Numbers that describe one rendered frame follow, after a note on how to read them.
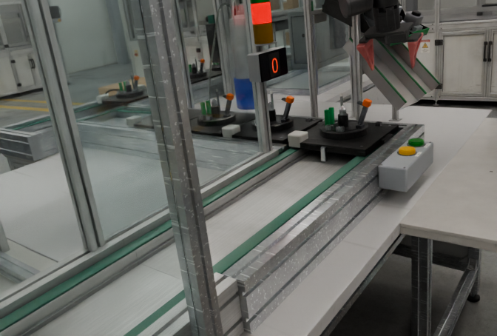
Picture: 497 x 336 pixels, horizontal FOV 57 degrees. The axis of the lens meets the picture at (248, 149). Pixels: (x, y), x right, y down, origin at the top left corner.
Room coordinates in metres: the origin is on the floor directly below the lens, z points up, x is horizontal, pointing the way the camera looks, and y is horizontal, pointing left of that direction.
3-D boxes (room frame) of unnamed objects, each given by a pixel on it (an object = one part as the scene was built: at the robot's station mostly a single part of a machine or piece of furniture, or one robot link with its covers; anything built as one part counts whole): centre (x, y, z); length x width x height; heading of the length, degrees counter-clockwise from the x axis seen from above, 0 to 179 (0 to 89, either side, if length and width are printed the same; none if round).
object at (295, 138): (1.27, -0.15, 0.97); 0.05 x 0.05 x 0.04; 51
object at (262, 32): (1.21, -0.07, 1.28); 0.05 x 0.05 x 0.05
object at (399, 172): (1.08, -0.40, 0.93); 0.21 x 0.07 x 0.06; 141
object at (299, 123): (1.45, -0.09, 1.01); 0.24 x 0.24 x 0.13; 51
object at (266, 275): (0.97, -0.23, 0.91); 0.89 x 0.06 x 0.11; 141
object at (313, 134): (1.28, -0.28, 0.96); 0.24 x 0.24 x 0.02; 51
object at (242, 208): (1.07, -0.08, 0.91); 0.84 x 0.28 x 0.10; 141
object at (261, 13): (1.21, -0.07, 1.33); 0.05 x 0.05 x 0.05
